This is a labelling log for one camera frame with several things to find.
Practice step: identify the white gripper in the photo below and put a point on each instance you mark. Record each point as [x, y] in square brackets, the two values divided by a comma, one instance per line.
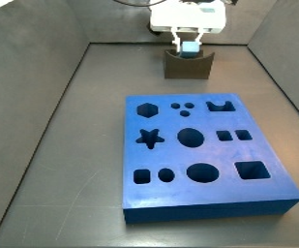
[187, 16]

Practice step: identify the light blue rectangular block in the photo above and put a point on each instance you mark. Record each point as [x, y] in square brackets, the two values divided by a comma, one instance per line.
[188, 49]

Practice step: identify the black curved fixture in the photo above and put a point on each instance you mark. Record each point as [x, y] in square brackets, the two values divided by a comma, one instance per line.
[191, 68]

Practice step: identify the blue foam shape board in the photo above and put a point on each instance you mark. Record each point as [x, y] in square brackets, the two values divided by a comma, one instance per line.
[197, 161]

